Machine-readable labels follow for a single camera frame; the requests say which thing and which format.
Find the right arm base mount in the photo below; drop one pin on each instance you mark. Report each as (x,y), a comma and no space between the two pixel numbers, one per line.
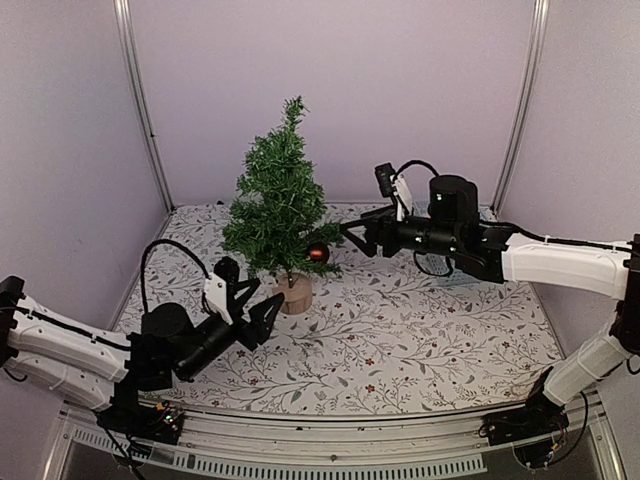
(530,425)

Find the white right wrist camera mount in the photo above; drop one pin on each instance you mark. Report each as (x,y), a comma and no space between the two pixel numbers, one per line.
(392,185)

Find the floral patterned table mat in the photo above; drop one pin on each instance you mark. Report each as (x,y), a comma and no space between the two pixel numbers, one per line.
(383,338)

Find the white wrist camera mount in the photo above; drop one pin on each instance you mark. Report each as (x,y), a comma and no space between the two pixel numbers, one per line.
(215,296)
(392,185)

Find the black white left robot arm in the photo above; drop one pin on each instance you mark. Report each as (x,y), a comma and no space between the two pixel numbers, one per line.
(100,369)

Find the wooden tree stump base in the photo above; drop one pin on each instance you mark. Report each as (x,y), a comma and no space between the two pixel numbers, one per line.
(298,297)

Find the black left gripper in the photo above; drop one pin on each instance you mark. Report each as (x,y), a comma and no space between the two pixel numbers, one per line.
(256,331)

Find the small green christmas tree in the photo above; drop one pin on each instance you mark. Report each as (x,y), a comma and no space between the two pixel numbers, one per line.
(278,212)

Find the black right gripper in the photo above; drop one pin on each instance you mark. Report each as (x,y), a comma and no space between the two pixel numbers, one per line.
(378,221)

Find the dark red bauble ornament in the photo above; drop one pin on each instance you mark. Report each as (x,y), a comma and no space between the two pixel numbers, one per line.
(318,252)

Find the right aluminium corner post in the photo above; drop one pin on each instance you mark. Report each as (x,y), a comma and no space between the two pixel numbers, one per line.
(516,136)

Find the left aluminium corner post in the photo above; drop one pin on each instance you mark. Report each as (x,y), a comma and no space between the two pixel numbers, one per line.
(125,29)

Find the front aluminium rail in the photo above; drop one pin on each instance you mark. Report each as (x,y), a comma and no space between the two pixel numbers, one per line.
(228,444)

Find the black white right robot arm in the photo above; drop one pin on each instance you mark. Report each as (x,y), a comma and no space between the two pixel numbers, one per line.
(502,252)

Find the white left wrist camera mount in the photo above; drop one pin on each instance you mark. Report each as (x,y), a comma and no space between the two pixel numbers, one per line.
(215,296)

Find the aluminium corner post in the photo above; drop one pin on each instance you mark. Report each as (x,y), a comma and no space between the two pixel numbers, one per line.
(516,136)
(125,29)

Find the light blue plastic basket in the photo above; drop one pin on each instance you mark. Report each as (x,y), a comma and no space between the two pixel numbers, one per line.
(442,269)

